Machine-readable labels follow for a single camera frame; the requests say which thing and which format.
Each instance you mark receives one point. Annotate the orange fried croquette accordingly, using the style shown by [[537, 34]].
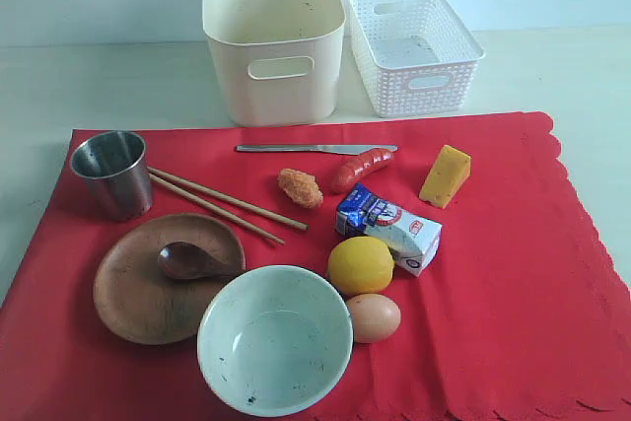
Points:
[[300, 187]]

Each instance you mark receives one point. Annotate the red sausage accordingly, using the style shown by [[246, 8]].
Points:
[[358, 167]]

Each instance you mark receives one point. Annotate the small milk carton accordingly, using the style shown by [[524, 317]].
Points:
[[413, 240]]

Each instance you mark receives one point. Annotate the yellow cheese wedge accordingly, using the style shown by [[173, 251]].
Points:
[[448, 173]]

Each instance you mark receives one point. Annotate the silver table knife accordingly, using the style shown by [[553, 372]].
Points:
[[353, 150]]

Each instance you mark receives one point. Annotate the upper wooden chopstick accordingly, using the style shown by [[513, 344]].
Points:
[[181, 182]]

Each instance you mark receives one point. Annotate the wooden chopstick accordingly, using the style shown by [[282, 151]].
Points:
[[181, 182], [215, 209]]

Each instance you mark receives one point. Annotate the lower wooden chopstick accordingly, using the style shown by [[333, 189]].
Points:
[[215, 209]]

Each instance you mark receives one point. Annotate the yellow lemon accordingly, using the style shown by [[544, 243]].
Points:
[[360, 265]]

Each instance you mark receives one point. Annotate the brown egg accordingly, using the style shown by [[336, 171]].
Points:
[[374, 317]]

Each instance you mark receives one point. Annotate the dark wooden spoon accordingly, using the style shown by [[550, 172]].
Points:
[[185, 261]]

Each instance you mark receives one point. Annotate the red table cloth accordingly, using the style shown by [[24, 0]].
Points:
[[520, 316]]

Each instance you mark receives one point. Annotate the pale green ceramic bowl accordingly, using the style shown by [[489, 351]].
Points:
[[274, 341]]

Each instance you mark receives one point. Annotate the white perforated plastic basket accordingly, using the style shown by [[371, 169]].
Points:
[[414, 56]]

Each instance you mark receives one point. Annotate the cream plastic storage bin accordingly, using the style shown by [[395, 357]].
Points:
[[277, 62]]

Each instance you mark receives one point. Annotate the stainless steel cup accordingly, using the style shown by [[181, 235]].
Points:
[[113, 165]]

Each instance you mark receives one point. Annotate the brown wooden plate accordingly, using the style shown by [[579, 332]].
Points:
[[137, 301]]

